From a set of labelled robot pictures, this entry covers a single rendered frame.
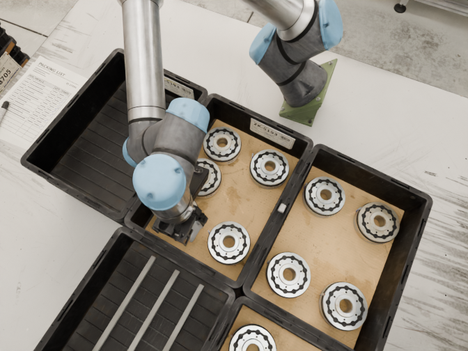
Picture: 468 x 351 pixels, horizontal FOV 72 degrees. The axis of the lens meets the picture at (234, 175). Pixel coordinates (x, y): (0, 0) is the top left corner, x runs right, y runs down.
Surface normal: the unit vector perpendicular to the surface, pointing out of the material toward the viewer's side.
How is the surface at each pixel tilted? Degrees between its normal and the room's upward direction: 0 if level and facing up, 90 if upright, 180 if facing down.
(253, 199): 0
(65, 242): 0
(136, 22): 15
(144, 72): 21
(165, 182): 1
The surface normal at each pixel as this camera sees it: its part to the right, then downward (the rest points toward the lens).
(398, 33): 0.01, -0.36
